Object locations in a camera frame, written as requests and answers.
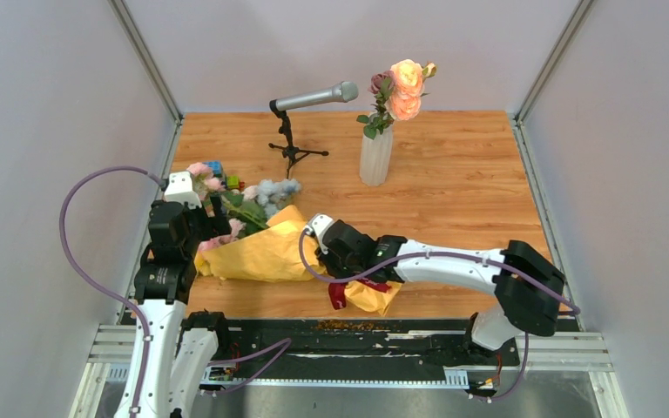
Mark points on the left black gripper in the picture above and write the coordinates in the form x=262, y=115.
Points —
x=214, y=225

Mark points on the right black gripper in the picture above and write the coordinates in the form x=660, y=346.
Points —
x=328, y=259

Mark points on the dark red ribbon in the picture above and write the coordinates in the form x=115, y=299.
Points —
x=364, y=294

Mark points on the yellow flower bouquet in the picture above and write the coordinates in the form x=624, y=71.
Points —
x=263, y=244

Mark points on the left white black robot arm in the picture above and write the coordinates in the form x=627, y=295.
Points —
x=172, y=349

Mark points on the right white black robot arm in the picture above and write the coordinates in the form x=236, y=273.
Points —
x=527, y=286

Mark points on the white ribbed vase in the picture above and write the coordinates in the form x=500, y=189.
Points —
x=375, y=157

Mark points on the orange flowers in vase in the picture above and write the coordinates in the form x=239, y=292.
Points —
x=398, y=94

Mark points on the colourful toy block train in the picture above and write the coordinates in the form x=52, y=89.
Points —
x=225, y=176

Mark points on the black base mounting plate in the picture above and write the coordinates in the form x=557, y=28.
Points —
x=355, y=350

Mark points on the silver microphone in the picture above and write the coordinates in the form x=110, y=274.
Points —
x=342, y=92

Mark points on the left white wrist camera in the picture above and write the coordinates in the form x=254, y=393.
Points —
x=180, y=190

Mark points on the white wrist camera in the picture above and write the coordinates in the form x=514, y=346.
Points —
x=180, y=190
x=317, y=227

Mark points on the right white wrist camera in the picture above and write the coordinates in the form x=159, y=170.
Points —
x=317, y=227

